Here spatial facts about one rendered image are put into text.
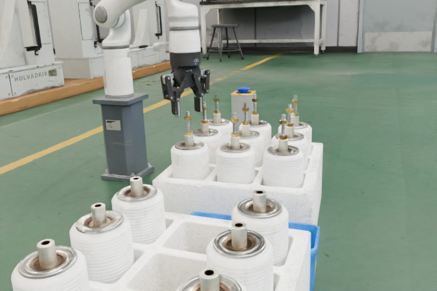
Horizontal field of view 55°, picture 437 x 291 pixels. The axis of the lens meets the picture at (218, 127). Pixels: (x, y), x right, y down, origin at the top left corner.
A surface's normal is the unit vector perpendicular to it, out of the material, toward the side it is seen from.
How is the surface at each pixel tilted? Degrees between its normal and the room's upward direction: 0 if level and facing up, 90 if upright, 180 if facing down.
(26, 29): 90
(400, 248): 0
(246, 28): 90
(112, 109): 93
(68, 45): 90
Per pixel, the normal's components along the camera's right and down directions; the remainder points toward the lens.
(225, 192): -0.29, 0.26
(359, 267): -0.04, -0.97
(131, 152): 0.40, 0.22
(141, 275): 0.94, 0.05
